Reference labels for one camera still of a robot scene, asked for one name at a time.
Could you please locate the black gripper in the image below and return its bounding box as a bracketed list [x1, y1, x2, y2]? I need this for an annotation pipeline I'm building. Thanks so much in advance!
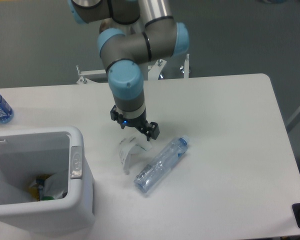
[110, 105, 160, 142]

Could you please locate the white paper bag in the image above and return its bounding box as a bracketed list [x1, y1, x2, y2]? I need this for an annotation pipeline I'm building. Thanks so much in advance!
[118, 132, 152, 175]

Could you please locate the crushed clear plastic bottle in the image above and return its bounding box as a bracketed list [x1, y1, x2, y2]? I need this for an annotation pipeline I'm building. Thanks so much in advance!
[133, 135, 190, 194]

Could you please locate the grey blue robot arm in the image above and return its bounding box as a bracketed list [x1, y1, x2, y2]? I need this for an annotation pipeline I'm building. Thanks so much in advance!
[68, 0, 190, 140]

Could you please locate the trash inside can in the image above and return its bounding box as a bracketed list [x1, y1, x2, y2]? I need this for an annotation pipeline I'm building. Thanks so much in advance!
[27, 172, 68, 202]

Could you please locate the white trash can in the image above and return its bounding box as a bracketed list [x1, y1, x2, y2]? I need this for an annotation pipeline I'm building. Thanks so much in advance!
[0, 126, 95, 234]

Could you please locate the white metal bracket frame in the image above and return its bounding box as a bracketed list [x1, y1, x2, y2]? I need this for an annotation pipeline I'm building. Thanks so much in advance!
[76, 53, 191, 85]

